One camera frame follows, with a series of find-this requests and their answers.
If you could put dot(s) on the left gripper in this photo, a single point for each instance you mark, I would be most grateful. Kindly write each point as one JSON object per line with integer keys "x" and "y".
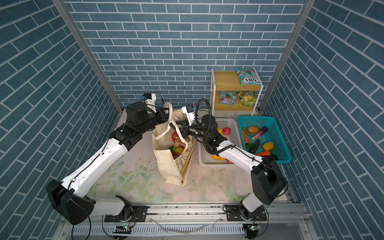
{"x": 162, "y": 117}

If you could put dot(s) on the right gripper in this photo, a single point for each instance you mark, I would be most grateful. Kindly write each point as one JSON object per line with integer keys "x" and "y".
{"x": 186, "y": 130}

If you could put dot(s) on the pink dragon fruit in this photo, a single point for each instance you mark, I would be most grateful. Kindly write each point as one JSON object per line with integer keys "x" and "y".
{"x": 175, "y": 137}

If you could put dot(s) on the cream canvas grocery bag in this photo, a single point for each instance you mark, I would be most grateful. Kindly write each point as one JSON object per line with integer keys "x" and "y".
{"x": 173, "y": 171}

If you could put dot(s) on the orange pink snack bag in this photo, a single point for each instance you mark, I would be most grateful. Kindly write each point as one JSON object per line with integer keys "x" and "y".
{"x": 178, "y": 149}

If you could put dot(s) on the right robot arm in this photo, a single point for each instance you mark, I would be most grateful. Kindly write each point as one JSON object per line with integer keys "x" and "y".
{"x": 267, "y": 179}

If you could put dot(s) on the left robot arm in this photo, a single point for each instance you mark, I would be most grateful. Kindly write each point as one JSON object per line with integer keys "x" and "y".
{"x": 69, "y": 196}

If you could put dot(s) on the pink green candy bag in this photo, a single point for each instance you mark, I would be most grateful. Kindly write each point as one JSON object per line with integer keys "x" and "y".
{"x": 228, "y": 97}

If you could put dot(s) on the yellow green candy bag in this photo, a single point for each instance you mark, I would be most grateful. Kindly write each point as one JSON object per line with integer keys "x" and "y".
{"x": 247, "y": 98}

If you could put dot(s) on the green snack bag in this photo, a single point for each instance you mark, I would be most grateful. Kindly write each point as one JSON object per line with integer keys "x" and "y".
{"x": 248, "y": 77}

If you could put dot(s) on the white plastic basket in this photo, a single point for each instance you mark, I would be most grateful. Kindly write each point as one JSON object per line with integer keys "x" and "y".
{"x": 206, "y": 160}

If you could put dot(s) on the yellow pear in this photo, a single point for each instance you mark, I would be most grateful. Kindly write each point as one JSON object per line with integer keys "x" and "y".
{"x": 216, "y": 157}

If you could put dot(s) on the red apple back right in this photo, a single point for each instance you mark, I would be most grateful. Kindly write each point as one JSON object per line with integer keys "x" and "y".
{"x": 226, "y": 131}

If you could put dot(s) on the white wooden shelf rack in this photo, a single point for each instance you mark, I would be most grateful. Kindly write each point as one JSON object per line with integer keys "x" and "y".
{"x": 229, "y": 81}

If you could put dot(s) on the brown potato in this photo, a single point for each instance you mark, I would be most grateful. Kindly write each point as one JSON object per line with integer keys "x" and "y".
{"x": 253, "y": 130}

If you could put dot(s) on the teal plastic basket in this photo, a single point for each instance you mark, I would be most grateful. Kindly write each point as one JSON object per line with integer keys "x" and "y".
{"x": 273, "y": 135}

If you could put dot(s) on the purple eggplant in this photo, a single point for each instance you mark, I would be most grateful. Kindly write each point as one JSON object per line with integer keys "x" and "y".
{"x": 260, "y": 133}

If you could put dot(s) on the yellow bell pepper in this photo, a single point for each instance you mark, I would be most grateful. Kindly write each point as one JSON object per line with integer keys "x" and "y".
{"x": 268, "y": 146}

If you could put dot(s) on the orange carrot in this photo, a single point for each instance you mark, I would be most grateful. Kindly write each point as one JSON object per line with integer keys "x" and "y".
{"x": 264, "y": 153}

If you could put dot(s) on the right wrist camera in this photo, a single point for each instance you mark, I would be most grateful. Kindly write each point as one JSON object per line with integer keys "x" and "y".
{"x": 189, "y": 111}

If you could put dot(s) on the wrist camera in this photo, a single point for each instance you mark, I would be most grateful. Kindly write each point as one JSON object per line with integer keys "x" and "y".
{"x": 149, "y": 99}
{"x": 189, "y": 111}

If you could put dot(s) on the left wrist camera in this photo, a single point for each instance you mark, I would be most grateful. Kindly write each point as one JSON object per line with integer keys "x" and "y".
{"x": 149, "y": 99}

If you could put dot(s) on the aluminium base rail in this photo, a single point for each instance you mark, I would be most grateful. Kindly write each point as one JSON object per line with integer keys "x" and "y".
{"x": 281, "y": 221}

